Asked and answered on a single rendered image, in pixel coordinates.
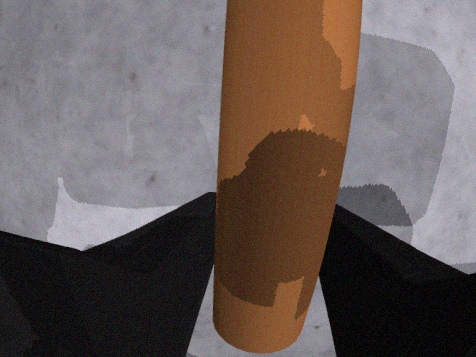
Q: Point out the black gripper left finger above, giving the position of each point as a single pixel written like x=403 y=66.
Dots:
x=138 y=295

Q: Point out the orange-brown rounded cylinder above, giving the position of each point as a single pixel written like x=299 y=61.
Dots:
x=289 y=71

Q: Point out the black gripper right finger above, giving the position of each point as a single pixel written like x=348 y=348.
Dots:
x=385 y=298

